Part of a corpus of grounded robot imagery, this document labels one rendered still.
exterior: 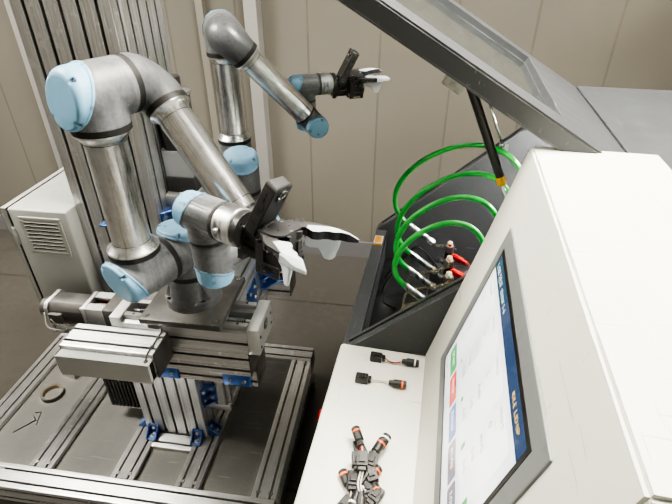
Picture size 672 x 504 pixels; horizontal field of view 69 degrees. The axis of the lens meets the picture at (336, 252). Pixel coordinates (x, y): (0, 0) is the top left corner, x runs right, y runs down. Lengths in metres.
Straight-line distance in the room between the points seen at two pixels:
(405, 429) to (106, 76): 0.93
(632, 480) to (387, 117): 2.69
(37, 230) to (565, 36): 2.55
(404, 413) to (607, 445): 0.72
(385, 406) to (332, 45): 2.18
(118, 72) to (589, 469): 0.97
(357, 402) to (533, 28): 2.26
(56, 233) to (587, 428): 1.43
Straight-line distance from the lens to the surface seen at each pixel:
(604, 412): 0.50
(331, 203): 3.24
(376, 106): 2.98
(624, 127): 1.37
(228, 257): 0.98
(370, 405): 1.17
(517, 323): 0.73
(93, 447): 2.25
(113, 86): 1.05
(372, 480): 1.03
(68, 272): 1.69
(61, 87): 1.05
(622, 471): 0.47
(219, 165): 1.07
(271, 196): 0.79
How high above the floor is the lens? 1.88
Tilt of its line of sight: 33 degrees down
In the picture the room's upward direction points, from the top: straight up
